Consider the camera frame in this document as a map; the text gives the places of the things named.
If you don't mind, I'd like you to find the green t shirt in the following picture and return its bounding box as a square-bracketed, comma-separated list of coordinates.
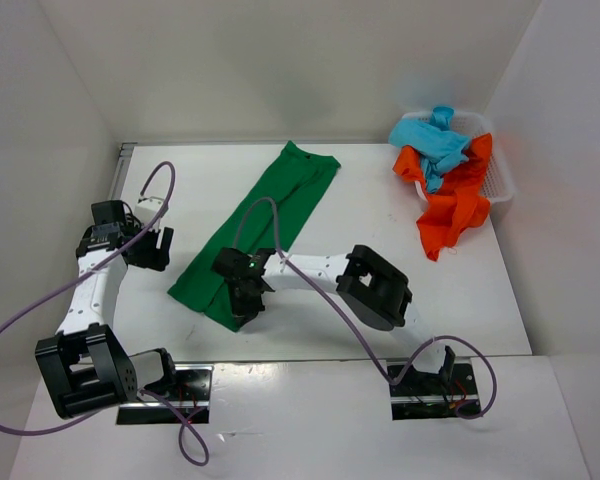
[168, 141, 341, 332]

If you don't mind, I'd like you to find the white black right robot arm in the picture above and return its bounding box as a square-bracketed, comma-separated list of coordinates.
[212, 245, 455, 393]

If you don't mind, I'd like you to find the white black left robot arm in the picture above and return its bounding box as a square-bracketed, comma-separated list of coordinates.
[35, 196, 174, 419]

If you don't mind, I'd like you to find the orange t shirt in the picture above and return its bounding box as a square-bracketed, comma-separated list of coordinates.
[416, 133, 493, 261]

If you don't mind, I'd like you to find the light blue t shirt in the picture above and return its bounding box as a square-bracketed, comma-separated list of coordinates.
[388, 105, 471, 194]

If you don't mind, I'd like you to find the white plastic basket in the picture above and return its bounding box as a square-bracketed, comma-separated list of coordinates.
[396, 108, 514, 204]

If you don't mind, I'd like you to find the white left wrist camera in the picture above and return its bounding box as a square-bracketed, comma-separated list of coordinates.
[133, 196, 168, 232]

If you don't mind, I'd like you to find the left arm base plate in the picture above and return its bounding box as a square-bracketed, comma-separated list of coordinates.
[116, 363, 214, 426]

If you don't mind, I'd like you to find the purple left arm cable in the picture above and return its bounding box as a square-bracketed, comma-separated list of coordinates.
[0, 160, 211, 466]

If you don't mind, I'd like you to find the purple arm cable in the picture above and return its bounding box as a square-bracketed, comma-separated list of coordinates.
[0, 160, 211, 466]
[234, 196, 497, 420]

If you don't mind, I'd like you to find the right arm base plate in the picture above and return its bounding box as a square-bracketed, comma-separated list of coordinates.
[389, 361, 481, 421]

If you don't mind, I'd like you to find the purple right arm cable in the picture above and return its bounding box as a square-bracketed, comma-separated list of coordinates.
[234, 196, 497, 420]

